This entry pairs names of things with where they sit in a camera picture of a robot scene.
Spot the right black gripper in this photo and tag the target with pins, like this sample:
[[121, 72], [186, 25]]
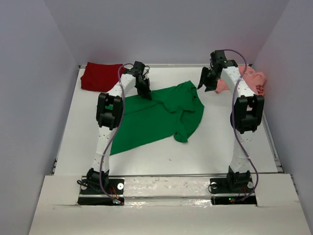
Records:
[[203, 80]]

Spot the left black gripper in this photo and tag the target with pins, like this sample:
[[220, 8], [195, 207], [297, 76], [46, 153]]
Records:
[[145, 93]]

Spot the green t shirt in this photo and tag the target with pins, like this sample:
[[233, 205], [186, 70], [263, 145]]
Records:
[[175, 111]]

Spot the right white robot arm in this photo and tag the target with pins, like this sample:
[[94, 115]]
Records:
[[246, 116]]

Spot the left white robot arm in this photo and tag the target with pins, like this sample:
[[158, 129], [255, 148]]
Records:
[[109, 115]]

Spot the red folded t shirt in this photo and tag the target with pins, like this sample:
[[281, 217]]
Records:
[[99, 77]]

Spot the pink crumpled t shirt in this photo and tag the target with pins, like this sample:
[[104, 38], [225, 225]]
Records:
[[255, 80]]

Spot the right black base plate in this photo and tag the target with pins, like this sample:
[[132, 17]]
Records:
[[221, 194]]

